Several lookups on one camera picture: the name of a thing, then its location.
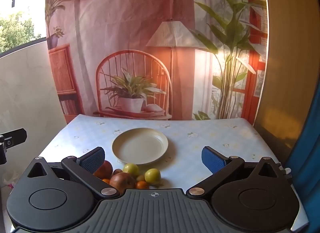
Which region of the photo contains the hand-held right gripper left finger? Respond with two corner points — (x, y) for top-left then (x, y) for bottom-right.
(25, 147), (120, 200)

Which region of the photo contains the blue curtain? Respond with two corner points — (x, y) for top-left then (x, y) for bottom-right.
(285, 5), (320, 233)

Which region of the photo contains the yellow-green citrus fruit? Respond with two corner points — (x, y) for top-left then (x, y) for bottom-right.
(144, 168), (161, 184)

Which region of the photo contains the white crumpled bag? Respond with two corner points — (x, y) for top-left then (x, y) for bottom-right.
(2, 170), (18, 189)

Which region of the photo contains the cream round plate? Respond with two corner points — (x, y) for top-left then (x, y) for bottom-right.
(112, 128), (169, 165)

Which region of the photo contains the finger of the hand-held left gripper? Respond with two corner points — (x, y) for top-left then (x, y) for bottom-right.
(0, 128), (27, 148)

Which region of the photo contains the green lime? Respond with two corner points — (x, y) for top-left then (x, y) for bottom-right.
(122, 163), (139, 175)

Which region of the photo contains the printed room backdrop cloth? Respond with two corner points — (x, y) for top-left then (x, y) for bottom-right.
(45, 0), (269, 123)

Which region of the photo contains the brownish red apple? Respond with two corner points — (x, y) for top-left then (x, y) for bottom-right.
(109, 172), (137, 195)

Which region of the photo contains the green tree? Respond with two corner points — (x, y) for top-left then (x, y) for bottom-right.
(0, 13), (42, 53)

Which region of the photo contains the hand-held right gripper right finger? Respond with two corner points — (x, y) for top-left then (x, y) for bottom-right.
(185, 146), (285, 196)

